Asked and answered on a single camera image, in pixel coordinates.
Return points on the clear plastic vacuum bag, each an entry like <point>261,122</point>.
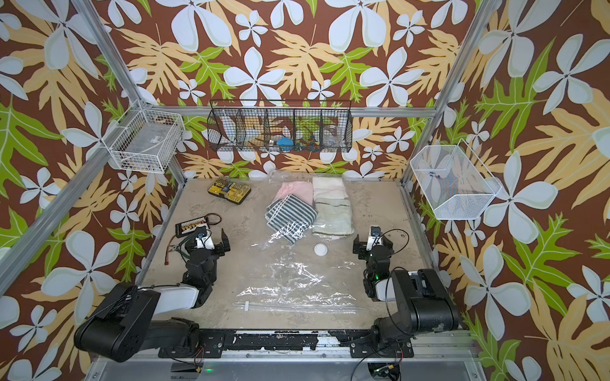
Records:
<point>279,277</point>

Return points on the white vacuum bag valve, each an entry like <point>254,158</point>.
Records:
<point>321,250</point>

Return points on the white wire basket left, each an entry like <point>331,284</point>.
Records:
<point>145,140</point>

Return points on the black parallel charging board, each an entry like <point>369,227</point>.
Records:
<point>183,229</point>

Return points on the green white striped towel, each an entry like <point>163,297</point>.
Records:
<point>289,218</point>

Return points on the green handled pliers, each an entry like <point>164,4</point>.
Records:
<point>176,246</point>

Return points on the pink towel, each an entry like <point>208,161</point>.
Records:
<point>300,189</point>

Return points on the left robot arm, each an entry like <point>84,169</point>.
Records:
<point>124,323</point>

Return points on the pale green towel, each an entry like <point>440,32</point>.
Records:
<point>334,217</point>

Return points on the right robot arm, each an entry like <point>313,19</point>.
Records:
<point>417,302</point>

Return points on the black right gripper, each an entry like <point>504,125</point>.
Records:
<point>362,245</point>

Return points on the yellow black screwdriver bit case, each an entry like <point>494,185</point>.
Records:
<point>231,191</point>

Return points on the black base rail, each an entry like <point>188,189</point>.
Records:
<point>217,343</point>

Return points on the white mesh basket right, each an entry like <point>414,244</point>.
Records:
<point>454,180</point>

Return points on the black wire basket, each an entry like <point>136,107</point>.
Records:
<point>281,126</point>

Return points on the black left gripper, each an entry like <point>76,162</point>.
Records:
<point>191,251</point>

